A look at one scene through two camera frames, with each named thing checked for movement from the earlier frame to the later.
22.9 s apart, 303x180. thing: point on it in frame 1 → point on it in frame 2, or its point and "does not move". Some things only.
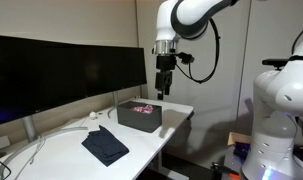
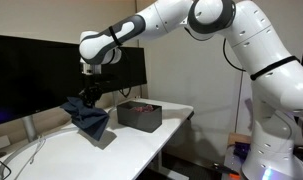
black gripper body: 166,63 → 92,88
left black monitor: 32,76 does not move
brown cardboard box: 239,137 does not move
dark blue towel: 104,147 → 89,119
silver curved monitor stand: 30,137 does not move
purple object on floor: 241,150 does not move
